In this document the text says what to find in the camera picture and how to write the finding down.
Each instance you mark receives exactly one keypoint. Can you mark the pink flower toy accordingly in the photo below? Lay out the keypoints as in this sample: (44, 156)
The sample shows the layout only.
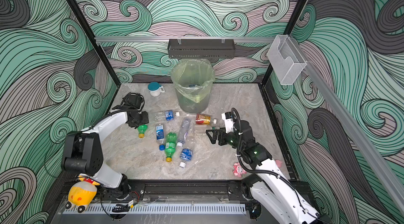
(238, 171)

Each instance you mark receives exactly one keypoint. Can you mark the black wall shelf tray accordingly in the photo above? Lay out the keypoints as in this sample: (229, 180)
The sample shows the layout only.
(209, 49)

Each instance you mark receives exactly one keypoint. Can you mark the clear bottle blue label white cap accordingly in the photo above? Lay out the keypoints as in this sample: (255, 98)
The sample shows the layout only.
(165, 116)

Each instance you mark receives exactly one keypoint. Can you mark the white mug with teal lid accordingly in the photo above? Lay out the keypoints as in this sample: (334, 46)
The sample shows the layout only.
(155, 89)

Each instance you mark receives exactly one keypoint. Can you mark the red yellow tea bottle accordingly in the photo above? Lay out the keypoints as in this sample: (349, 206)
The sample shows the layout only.
(202, 119)

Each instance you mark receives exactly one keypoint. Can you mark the clear bottle blue scenic label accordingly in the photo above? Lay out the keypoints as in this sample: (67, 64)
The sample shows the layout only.
(160, 136)

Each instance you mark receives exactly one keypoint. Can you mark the clear bottle green neck band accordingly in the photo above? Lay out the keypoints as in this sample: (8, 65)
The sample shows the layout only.
(201, 129)

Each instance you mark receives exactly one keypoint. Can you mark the white cable duct strip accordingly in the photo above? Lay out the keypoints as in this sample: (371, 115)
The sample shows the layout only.
(223, 209)

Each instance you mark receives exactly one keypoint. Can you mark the small clear bottle blue label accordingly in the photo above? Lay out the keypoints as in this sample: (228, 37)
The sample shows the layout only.
(187, 153)

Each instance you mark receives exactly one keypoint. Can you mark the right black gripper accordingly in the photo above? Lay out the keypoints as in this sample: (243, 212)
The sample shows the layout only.
(213, 139)

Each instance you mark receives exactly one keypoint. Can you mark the green soda bottle yellow cap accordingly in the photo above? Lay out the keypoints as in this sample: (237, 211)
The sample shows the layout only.
(170, 146)

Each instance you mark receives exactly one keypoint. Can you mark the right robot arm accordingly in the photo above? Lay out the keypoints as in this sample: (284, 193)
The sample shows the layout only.
(266, 184)

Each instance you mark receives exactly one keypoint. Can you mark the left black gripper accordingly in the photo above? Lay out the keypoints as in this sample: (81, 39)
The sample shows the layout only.
(145, 119)

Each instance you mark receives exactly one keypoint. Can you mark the tall clear bottle white cap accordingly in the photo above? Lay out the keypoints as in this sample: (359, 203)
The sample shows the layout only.
(183, 132)

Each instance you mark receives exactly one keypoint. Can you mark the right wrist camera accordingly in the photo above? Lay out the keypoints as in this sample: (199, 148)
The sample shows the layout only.
(228, 120)

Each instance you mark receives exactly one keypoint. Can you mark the yellow chick plush toy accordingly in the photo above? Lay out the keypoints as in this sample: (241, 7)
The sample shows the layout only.
(81, 194)

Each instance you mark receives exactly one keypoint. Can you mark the clear acrylic wall holder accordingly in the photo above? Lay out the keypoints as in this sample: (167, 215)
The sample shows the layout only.
(287, 59)

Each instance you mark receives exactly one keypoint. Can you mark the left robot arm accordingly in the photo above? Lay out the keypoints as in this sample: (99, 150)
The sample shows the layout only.
(82, 153)

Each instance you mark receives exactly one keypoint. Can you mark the mesh bin with green bag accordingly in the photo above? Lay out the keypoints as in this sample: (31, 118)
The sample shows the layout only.
(193, 80)

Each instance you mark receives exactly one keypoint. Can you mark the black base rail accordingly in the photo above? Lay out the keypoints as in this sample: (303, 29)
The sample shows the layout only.
(232, 190)

